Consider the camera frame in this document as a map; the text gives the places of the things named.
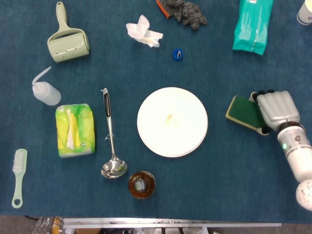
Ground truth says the steel ladle black grip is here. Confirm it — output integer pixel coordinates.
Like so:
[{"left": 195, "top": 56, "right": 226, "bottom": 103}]
[{"left": 100, "top": 87, "right": 128, "bottom": 179}]

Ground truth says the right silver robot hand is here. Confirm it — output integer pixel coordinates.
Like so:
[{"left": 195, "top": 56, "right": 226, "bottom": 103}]
[{"left": 248, "top": 89, "right": 301, "bottom": 136}]

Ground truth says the yellow green tissue pack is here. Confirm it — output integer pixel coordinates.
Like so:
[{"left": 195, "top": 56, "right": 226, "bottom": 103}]
[{"left": 55, "top": 103, "right": 97, "bottom": 159}]

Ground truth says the crumpled white tissue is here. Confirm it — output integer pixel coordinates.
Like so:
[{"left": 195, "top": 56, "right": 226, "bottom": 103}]
[{"left": 125, "top": 15, "right": 164, "bottom": 48}]

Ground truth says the aluminium frame rail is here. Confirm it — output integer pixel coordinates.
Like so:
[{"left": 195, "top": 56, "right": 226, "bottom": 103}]
[{"left": 62, "top": 217, "right": 282, "bottom": 230}]

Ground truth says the white round plate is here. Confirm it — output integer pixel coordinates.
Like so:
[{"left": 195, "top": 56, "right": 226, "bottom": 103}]
[{"left": 136, "top": 87, "right": 209, "bottom": 158}]

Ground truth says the teal wet wipes pack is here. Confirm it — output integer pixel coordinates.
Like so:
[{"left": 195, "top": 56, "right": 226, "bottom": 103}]
[{"left": 232, "top": 0, "right": 275, "bottom": 56}]

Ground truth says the pale green lint roller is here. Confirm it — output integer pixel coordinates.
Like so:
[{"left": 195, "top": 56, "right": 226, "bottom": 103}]
[{"left": 47, "top": 1, "right": 90, "bottom": 63}]

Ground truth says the teal carpet table cover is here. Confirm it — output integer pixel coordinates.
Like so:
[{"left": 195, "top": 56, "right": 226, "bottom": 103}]
[{"left": 0, "top": 0, "right": 312, "bottom": 223}]

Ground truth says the pale green scrub brush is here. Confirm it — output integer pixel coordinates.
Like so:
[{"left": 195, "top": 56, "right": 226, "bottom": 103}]
[{"left": 11, "top": 148, "right": 28, "bottom": 209}]

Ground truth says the brown tea bottle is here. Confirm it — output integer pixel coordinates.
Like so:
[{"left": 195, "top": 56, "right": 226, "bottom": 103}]
[{"left": 128, "top": 170, "right": 156, "bottom": 200}]

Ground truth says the white paper cup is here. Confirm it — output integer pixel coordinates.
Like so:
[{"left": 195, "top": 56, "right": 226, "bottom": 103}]
[{"left": 296, "top": 0, "right": 312, "bottom": 26}]

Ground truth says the grey knit work glove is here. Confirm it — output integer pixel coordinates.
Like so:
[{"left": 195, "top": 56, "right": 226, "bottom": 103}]
[{"left": 156, "top": 0, "right": 208, "bottom": 31}]

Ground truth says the green yellow sponge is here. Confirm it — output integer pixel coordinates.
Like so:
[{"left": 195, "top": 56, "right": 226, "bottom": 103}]
[{"left": 225, "top": 95, "right": 265, "bottom": 134}]

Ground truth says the translucent squeeze wash bottle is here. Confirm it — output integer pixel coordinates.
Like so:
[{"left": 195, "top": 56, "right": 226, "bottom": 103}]
[{"left": 32, "top": 66, "right": 62, "bottom": 106}]

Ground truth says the crinkled clear plastic bag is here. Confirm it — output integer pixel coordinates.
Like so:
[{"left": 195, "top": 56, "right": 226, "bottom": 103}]
[{"left": 31, "top": 216, "right": 64, "bottom": 234}]

